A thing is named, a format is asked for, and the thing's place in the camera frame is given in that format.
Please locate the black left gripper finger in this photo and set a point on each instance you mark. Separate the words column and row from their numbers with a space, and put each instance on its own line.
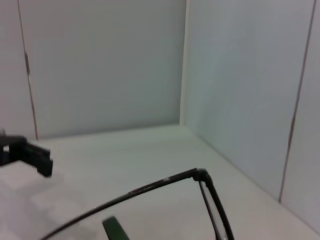
column 37, row 157

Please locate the black framed glasses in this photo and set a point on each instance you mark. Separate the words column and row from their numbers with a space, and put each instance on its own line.
column 202, row 173

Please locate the green glasses case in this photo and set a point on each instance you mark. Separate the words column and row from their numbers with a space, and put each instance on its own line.
column 115, row 228

